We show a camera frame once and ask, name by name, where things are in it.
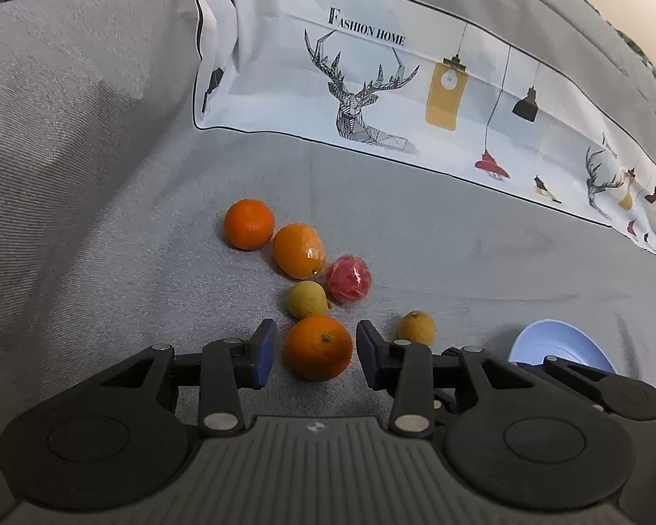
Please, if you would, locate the large orange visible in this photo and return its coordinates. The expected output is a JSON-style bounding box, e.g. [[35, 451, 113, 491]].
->
[[283, 315, 353, 383]]

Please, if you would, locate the yellow fruit with stem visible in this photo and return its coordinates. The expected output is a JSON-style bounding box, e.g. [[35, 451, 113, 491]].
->
[[397, 311, 436, 346]]

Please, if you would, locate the green checkered cloth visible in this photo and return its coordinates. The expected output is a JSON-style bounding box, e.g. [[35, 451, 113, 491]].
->
[[611, 24, 656, 111]]

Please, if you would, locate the small yellow-green fruit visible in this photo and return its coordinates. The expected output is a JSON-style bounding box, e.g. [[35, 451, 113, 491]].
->
[[286, 281, 329, 320]]

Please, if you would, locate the grey printed sofa cover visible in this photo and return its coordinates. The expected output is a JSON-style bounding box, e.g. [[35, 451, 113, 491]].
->
[[0, 0, 656, 519]]

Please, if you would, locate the orange fruit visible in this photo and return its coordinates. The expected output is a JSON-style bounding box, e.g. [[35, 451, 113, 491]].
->
[[272, 223, 327, 280]]

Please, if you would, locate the light blue plate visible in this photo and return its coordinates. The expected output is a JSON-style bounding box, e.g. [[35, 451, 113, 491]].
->
[[508, 319, 616, 373]]

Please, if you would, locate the red wrapped fruit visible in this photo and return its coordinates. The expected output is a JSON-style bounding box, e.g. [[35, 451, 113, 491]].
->
[[326, 255, 372, 305]]

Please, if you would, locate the small orange mandarin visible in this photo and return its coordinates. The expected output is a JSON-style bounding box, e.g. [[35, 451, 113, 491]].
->
[[223, 199, 275, 251]]

